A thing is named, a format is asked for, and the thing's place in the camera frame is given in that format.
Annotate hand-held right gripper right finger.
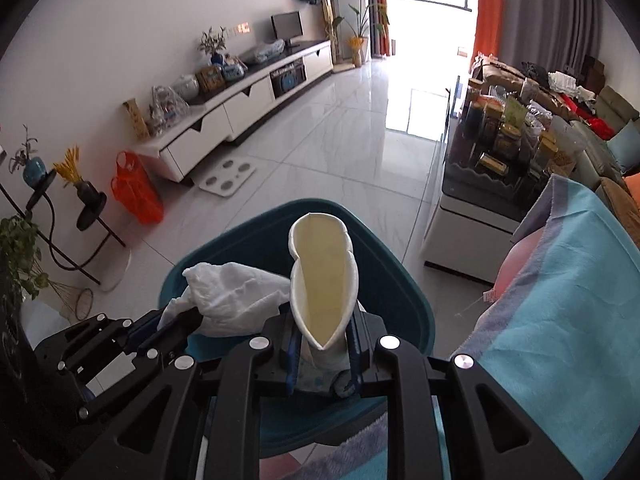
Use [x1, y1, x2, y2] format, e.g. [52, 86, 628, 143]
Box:
[345, 310, 583, 480]

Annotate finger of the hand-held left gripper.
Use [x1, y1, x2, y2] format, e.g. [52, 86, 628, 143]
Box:
[130, 307, 201, 341]
[129, 332, 190, 370]

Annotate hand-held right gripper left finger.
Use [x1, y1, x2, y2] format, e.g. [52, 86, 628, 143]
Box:
[65, 310, 301, 480]

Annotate white tissue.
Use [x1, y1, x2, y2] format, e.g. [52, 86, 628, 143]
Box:
[157, 261, 293, 338]

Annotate teal plastic bin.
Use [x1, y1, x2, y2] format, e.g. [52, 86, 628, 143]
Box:
[159, 199, 436, 461]

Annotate white patterned paper cup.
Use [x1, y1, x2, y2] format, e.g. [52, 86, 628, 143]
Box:
[288, 212, 366, 368]

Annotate green trailing plant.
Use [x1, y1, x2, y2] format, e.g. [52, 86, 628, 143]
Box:
[0, 215, 51, 306]

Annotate orange plastic bag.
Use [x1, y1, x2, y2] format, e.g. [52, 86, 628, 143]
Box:
[111, 151, 165, 225]

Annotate black metal plant stand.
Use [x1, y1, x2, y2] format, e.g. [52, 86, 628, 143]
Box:
[0, 170, 128, 286]

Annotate white bathroom scale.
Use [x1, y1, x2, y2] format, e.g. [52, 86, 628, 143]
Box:
[199, 159, 257, 198]

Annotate yellow flowers in black vase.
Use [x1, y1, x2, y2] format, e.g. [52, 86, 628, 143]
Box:
[52, 146, 103, 211]

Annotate white dark-topped coffee table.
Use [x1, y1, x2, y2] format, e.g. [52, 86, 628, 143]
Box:
[420, 77, 551, 283]

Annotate plant in round blue pot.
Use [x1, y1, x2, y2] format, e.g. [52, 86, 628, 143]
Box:
[9, 125, 48, 186]

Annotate blue grey printed blanket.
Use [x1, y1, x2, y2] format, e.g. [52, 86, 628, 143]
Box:
[290, 174, 640, 480]

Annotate gold tube box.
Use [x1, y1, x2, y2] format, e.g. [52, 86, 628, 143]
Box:
[123, 98, 151, 142]

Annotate clear bag of items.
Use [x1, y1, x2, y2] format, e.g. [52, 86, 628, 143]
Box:
[149, 85, 191, 136]

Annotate white TV cabinet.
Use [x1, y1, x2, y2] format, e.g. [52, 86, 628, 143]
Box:
[132, 40, 335, 183]

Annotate white ceramic jar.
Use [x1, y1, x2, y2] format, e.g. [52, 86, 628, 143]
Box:
[172, 74, 200, 100]

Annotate brown framed box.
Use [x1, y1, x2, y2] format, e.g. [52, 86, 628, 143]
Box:
[196, 66, 227, 95]

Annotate group of snack jars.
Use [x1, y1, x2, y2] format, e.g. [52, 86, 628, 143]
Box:
[462, 77, 586, 181]

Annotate plant in blue vase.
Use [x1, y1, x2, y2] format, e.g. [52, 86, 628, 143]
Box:
[198, 26, 228, 67]

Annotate clear plastic bag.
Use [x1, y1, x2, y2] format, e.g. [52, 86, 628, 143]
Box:
[252, 41, 287, 62]

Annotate brown seat cover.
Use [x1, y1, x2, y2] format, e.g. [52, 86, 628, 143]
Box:
[597, 177, 633, 211]

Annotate green sofa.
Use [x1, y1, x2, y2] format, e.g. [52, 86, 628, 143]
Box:
[565, 85, 640, 196]

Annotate black monitor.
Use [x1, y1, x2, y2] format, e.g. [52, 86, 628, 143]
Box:
[271, 11, 304, 51]

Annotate tall leafy potted plant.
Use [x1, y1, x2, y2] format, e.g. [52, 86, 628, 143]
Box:
[332, 0, 390, 68]

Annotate pile of clothes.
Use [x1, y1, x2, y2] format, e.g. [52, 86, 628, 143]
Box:
[520, 60, 616, 141]

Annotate grey-blue cushion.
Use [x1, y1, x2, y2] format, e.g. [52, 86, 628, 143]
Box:
[607, 119, 640, 173]

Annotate grey red striped curtain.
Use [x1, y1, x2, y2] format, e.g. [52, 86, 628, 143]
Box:
[365, 0, 392, 58]

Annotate white standing air conditioner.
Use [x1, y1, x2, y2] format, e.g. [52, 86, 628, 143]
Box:
[331, 0, 371, 61]

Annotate brown cardboard boxes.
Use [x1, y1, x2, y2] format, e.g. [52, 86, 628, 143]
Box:
[582, 55, 608, 93]

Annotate orange and grey curtain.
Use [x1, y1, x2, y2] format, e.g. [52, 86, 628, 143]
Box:
[470, 0, 613, 76]

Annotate gold wire ornament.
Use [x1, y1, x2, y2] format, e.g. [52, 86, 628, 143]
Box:
[47, 280, 95, 323]

